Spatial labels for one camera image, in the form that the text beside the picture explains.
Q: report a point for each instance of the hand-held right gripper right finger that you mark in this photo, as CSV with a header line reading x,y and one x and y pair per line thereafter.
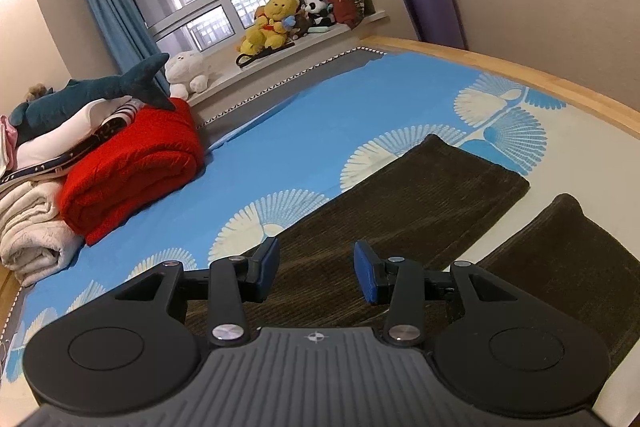
x,y
366,274

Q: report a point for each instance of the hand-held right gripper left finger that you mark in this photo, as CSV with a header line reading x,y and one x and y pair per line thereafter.
x,y
269,266

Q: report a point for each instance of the blue fan-print bed sheet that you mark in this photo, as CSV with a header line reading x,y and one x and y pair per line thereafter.
x,y
310,142

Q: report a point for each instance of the red folded blanket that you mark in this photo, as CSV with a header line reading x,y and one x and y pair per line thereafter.
x,y
131,167

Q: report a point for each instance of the grey mattress with trim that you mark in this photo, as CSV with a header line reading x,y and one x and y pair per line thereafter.
x,y
280,87

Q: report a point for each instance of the white plush toy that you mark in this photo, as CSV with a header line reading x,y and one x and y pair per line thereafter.
x,y
186,72

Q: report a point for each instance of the beige folded blanket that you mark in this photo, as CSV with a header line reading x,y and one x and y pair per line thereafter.
x,y
35,232

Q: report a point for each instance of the yellow bear plush toy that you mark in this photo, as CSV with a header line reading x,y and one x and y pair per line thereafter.
x,y
272,24

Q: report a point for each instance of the white folded clothes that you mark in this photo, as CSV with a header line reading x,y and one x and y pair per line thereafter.
x,y
65,132

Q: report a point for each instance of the blue shark plush toy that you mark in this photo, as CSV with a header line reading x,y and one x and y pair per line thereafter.
x,y
90,92

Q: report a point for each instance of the panda plush toy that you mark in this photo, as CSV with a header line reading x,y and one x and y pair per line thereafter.
x,y
316,9

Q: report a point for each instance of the purple rolled yoga mat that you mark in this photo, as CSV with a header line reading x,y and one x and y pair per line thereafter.
x,y
434,14

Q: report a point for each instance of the wooden bed frame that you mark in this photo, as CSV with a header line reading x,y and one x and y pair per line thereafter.
x,y
525,77

